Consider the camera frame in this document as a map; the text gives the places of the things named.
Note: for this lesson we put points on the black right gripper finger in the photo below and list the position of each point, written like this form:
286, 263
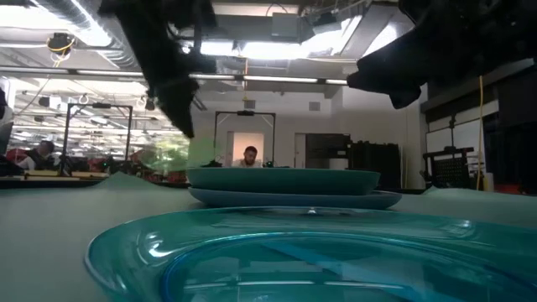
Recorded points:
386, 71

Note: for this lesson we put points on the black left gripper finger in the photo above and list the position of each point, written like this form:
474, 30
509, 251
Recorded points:
178, 109

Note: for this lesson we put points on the clear green plastic plate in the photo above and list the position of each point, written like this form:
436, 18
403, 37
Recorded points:
176, 157

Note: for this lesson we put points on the opaque teal plastic plate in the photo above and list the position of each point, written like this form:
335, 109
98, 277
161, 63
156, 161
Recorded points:
285, 181

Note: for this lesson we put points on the blue plastic plate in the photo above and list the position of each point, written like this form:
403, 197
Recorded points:
293, 201

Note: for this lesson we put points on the clear teal plastic plate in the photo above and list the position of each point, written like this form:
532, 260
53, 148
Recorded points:
210, 268

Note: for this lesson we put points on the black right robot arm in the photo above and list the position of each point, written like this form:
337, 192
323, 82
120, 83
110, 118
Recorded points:
516, 25

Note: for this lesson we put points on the black background robot arm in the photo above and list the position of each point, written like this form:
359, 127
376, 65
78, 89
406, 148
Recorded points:
214, 163

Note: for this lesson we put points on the pale door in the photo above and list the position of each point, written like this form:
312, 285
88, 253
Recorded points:
257, 140

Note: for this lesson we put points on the whiteboard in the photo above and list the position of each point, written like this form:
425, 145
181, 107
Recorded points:
465, 134

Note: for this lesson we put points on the person by pale door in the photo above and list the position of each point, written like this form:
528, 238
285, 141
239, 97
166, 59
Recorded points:
250, 155

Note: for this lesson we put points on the dark cabinet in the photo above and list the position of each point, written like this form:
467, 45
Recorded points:
373, 165

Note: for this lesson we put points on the long ceiling light strip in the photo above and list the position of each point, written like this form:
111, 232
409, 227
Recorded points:
277, 78

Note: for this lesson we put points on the grey ceiling unit box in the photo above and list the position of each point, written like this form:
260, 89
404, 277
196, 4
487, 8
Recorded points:
285, 26

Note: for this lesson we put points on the wooden background table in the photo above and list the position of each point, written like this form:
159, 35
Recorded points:
84, 175

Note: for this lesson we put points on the black perforated cart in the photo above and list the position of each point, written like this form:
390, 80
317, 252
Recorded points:
453, 168

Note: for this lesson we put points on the black tripod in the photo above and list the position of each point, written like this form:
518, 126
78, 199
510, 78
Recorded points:
64, 165

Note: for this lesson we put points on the person at wooden table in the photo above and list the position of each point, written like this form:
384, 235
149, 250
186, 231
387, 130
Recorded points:
42, 153

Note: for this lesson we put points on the green table mat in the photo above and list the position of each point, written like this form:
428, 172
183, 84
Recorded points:
42, 243

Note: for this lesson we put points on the narrow black camera frame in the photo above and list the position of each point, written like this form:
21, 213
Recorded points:
245, 112

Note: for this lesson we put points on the square wall vent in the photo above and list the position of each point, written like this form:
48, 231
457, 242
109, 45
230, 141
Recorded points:
314, 106
249, 104

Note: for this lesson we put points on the wide black camera frame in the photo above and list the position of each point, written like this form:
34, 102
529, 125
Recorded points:
100, 105

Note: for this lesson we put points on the dark wall panel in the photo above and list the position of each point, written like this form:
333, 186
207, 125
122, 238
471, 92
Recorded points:
327, 144

